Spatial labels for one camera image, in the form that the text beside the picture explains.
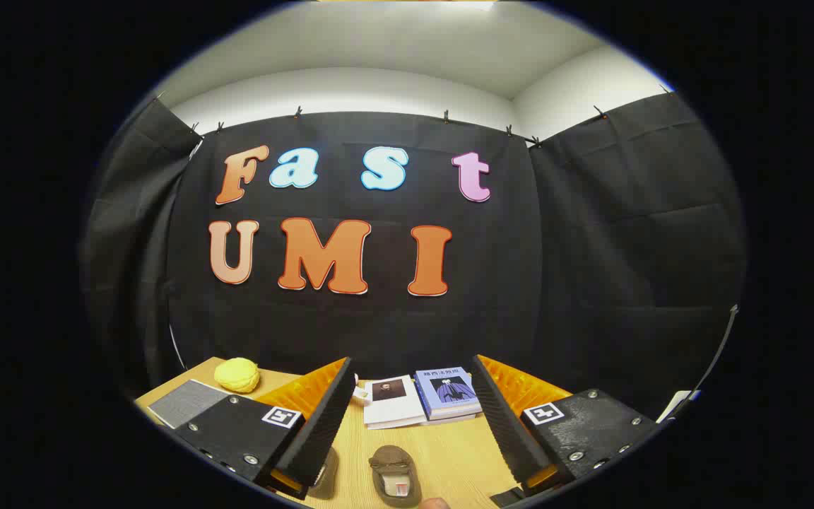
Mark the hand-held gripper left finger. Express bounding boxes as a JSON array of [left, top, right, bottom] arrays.
[[175, 357, 357, 501]]

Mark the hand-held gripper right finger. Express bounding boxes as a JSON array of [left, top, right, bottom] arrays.
[[473, 355, 659, 507]]

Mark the brown fuzzy shoe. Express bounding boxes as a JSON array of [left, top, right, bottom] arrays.
[[368, 445, 423, 508], [308, 447, 341, 501]]

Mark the grey fabric storage box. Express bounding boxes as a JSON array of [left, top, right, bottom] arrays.
[[148, 379, 240, 429]]

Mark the blue book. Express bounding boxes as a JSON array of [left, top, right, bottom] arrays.
[[414, 366, 483, 421]]

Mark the white book with dark portrait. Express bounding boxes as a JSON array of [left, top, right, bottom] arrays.
[[362, 375, 427, 430]]

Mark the yellow textured plush ball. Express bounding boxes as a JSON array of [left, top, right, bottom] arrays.
[[213, 357, 261, 394]]

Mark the white flat object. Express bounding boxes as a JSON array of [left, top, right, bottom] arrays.
[[656, 389, 701, 425]]

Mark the black backdrop cloth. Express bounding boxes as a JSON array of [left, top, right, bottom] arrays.
[[82, 92, 747, 425]]

